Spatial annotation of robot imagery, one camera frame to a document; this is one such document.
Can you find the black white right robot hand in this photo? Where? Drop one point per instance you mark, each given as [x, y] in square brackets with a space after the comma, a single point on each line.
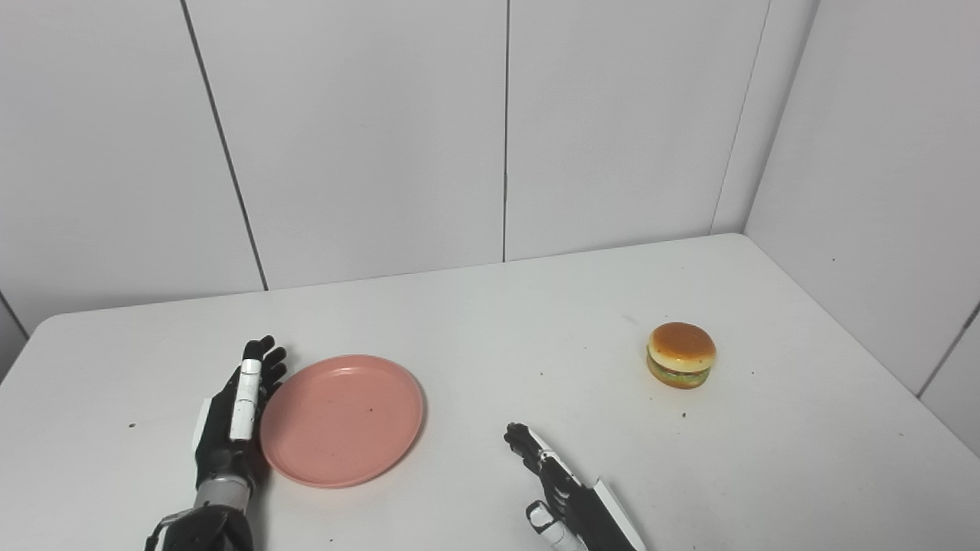
[589, 520]

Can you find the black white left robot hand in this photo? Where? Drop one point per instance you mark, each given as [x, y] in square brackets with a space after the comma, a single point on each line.
[218, 444]

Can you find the pink round plate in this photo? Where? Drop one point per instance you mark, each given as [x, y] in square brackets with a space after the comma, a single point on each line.
[341, 421]

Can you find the toy hamburger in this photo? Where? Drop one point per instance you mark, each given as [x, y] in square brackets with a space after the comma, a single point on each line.
[681, 344]

